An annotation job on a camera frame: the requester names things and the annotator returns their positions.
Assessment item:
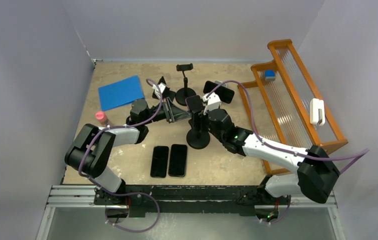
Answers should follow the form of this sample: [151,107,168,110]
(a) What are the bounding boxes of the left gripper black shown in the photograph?
[142,97,191,126]

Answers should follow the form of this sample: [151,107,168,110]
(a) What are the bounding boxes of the purple-cased phone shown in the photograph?
[185,95,205,114]

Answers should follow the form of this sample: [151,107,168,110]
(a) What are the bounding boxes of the black round-base pole stand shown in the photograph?
[175,63,196,106]

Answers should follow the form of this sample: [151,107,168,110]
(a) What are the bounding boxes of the black folding phone stand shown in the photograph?
[152,76,176,101]

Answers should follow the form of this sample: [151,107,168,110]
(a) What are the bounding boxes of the black phone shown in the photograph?
[168,144,188,177]
[150,145,169,178]
[203,80,235,104]

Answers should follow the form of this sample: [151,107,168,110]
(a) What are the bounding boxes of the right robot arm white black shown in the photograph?
[189,108,341,204]

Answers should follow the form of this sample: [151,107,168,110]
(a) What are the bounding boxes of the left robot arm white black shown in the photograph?
[64,97,191,205]

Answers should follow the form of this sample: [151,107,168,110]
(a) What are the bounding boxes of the black phone on silver stand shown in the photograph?
[203,80,235,104]

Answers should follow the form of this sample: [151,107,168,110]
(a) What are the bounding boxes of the silver phone stand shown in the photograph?
[214,80,228,88]

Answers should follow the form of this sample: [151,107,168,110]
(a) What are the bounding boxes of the pink cup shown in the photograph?
[95,111,108,125]

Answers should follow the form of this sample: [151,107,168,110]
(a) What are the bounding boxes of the blue small block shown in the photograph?
[264,69,276,82]

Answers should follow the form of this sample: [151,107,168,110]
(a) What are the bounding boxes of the orange wooden rack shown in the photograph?
[237,39,349,176]

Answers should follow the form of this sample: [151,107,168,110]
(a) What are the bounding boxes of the white clip on rack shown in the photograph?
[309,98,326,126]

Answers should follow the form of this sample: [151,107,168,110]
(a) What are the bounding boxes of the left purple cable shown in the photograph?
[77,78,165,196]

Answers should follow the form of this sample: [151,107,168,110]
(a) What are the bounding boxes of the black base frame rail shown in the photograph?
[44,184,338,220]

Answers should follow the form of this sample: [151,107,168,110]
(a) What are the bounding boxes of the purple cable loop front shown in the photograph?
[104,192,162,235]

